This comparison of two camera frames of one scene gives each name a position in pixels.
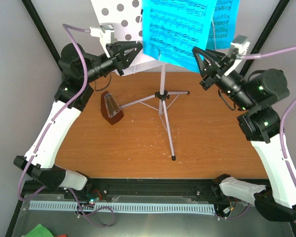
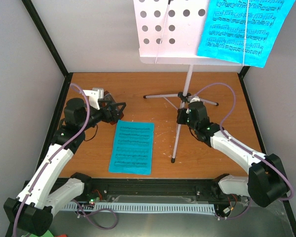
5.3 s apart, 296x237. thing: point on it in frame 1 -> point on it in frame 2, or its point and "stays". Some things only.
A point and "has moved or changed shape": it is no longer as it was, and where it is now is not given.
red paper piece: (61, 235) stays
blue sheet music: (223, 26) has moved or changed shape
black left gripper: (119, 58) -> (106, 117)
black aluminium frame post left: (35, 17) stays
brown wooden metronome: (110, 109) stays
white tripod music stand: (127, 17) -> (169, 32)
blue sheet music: (172, 28) -> (132, 151)
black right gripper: (213, 58) -> (180, 112)
